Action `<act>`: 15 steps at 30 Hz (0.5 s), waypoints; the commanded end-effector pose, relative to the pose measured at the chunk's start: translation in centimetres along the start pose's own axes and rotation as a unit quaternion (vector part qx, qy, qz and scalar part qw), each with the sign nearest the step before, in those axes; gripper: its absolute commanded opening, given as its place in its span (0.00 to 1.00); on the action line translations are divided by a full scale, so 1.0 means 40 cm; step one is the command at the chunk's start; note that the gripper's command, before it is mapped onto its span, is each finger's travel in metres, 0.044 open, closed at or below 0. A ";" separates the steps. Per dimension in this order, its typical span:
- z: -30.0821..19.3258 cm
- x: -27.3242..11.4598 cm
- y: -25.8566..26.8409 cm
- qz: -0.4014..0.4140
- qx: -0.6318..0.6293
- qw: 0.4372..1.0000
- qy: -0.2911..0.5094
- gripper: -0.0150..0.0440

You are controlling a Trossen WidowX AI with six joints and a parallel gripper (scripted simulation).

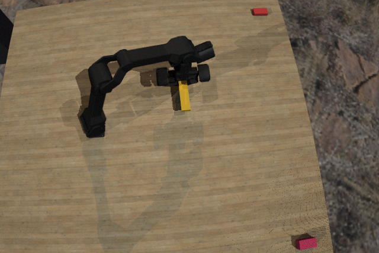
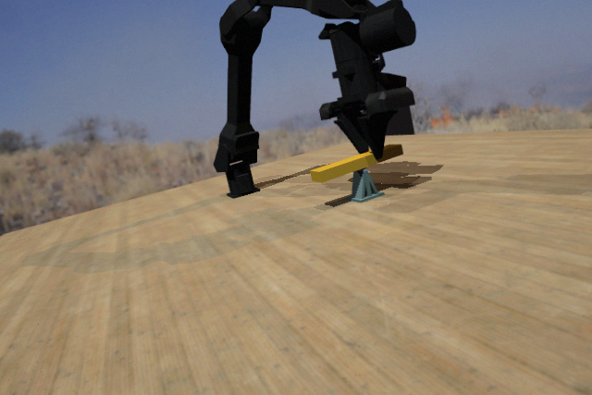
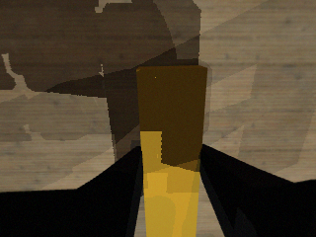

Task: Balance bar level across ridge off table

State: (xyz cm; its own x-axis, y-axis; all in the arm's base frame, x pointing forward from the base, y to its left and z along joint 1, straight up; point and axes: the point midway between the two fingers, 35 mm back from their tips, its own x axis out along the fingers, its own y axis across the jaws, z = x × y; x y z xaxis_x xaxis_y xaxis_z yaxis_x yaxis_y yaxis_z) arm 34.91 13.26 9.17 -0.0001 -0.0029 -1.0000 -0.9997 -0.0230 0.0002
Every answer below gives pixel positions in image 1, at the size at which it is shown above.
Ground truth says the red rectangular block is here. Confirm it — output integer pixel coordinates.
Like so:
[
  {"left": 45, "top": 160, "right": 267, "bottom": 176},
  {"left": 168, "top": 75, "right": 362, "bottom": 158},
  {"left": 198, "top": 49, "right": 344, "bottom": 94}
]
[{"left": 253, "top": 8, "right": 268, "bottom": 16}]

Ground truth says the pink rectangular block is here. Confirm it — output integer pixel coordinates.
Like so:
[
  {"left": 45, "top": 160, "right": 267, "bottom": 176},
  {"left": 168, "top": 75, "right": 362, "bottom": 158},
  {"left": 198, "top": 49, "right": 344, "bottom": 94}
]
[{"left": 296, "top": 237, "right": 317, "bottom": 250}]

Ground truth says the yellow bar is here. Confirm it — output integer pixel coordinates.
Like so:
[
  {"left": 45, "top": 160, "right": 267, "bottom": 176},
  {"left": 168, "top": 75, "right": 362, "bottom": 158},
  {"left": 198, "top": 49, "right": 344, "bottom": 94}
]
[{"left": 179, "top": 80, "right": 191, "bottom": 112}]

